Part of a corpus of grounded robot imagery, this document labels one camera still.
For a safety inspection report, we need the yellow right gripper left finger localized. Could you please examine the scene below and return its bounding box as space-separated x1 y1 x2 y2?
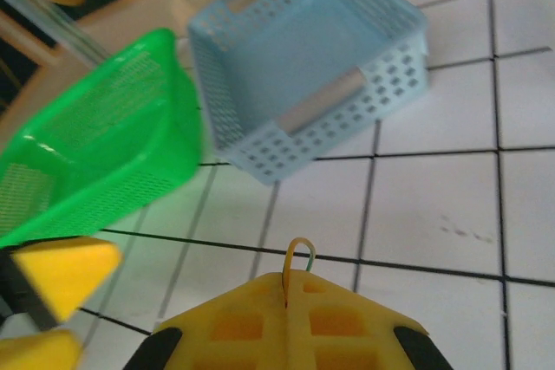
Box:
152 272 291 370

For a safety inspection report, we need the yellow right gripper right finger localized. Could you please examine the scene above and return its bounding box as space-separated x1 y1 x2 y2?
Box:
285 269 431 370

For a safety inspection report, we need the green perforated plastic basket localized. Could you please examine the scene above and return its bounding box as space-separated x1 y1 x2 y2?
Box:
0 27 206 250

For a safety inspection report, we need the light blue plastic basket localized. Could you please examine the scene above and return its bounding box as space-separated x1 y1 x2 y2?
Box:
186 0 431 188

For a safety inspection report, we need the aluminium frame post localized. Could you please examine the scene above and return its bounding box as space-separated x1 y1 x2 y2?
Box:
0 0 112 68

